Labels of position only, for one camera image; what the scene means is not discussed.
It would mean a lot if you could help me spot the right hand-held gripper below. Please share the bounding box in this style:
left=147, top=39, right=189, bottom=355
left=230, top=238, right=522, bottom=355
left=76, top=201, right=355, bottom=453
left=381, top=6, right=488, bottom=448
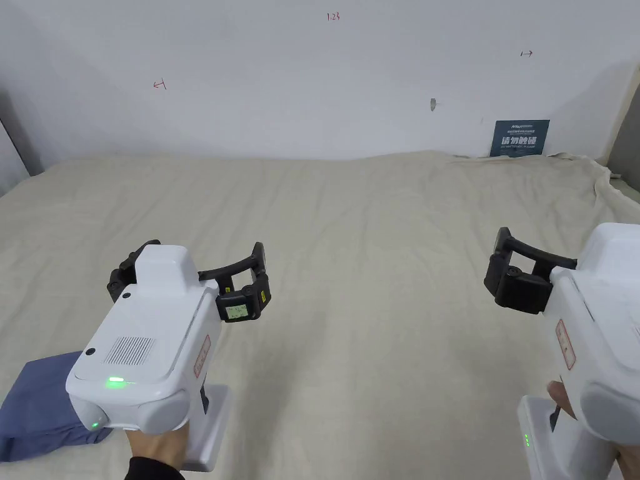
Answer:
left=483, top=222, right=640, bottom=480

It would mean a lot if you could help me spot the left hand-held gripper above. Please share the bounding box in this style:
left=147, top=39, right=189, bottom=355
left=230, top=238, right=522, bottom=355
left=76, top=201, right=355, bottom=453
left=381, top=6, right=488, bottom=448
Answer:
left=64, top=239, right=273, bottom=474

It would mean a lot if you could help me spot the person's left forearm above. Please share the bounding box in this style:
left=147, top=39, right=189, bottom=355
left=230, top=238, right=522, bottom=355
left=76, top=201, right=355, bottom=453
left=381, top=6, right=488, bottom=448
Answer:
left=123, top=454, right=174, bottom=480

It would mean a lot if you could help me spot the person's right hand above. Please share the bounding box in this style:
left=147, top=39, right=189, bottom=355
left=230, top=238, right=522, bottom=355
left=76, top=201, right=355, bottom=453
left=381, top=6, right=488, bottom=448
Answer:
left=547, top=379, right=640, bottom=480

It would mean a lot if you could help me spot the person's left hand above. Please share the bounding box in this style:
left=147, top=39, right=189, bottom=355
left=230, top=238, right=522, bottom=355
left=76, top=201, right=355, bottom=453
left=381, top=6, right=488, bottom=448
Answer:
left=124, top=422, right=189, bottom=470

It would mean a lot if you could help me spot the dark blue sign card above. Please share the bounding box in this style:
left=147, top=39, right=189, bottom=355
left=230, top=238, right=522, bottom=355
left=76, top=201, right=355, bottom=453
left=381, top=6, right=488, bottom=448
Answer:
left=487, top=119, right=551, bottom=159

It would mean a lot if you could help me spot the bed with beige sheet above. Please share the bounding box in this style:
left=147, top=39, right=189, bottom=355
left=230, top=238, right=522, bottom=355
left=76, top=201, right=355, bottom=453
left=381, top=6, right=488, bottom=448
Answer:
left=0, top=149, right=640, bottom=480

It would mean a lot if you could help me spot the folded blue garment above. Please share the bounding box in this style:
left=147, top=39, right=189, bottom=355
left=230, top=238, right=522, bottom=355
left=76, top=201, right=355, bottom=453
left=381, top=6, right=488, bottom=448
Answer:
left=0, top=350, right=114, bottom=463

